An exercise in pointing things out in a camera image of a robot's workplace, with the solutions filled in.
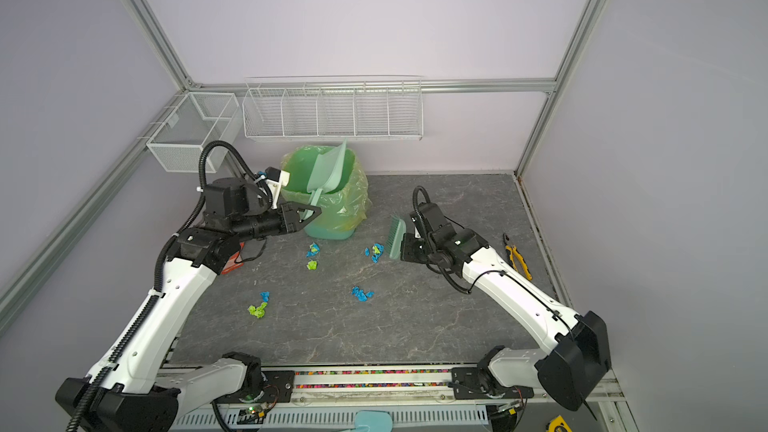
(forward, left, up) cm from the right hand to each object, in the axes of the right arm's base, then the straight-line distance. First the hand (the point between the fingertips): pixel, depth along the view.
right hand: (403, 250), depth 78 cm
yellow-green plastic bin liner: (+11, +17, +4) cm, 21 cm away
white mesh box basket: (+43, +68, +12) cm, 81 cm away
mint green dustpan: (+16, +20, +14) cm, 29 cm away
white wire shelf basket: (+46, +23, +13) cm, 53 cm away
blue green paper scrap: (+10, +30, -17) cm, 35 cm away
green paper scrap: (+4, +29, -16) cm, 33 cm away
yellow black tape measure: (-36, -35, -17) cm, 53 cm away
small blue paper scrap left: (-5, +42, -18) cm, 46 cm away
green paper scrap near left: (-10, +42, -16) cm, 46 cm away
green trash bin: (+28, +33, +5) cm, 43 cm away
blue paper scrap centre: (+7, +9, -17) cm, 21 cm away
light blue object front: (-36, +7, -18) cm, 40 cm away
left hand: (+1, +20, +14) cm, 24 cm away
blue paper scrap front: (-5, +13, -18) cm, 22 cm away
